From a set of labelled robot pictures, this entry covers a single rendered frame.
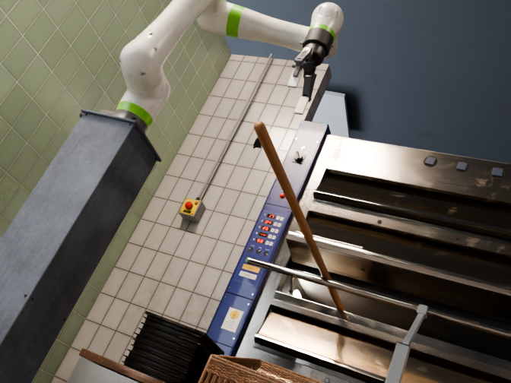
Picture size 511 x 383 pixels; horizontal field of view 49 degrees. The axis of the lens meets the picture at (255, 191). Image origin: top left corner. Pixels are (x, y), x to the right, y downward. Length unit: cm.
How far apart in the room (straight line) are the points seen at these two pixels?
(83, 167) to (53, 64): 86
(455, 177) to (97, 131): 173
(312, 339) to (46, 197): 134
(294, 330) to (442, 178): 101
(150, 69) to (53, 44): 80
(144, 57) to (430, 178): 159
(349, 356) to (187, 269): 92
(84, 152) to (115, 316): 132
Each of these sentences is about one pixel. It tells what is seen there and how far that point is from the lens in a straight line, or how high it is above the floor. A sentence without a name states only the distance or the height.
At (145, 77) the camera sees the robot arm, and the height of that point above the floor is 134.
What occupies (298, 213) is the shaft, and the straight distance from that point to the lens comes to 179.
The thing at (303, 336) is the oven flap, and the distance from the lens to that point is 255.
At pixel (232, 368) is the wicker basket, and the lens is 206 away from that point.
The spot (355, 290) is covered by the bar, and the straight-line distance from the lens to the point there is 218.
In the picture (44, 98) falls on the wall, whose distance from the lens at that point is 251.
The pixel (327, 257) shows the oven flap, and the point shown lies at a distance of 259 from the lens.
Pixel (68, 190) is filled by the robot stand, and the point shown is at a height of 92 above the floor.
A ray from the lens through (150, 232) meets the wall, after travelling 306.
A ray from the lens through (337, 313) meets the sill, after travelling 256.
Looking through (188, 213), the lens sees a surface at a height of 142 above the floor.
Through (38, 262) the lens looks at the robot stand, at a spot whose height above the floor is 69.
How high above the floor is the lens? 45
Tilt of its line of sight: 24 degrees up
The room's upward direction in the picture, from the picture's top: 25 degrees clockwise
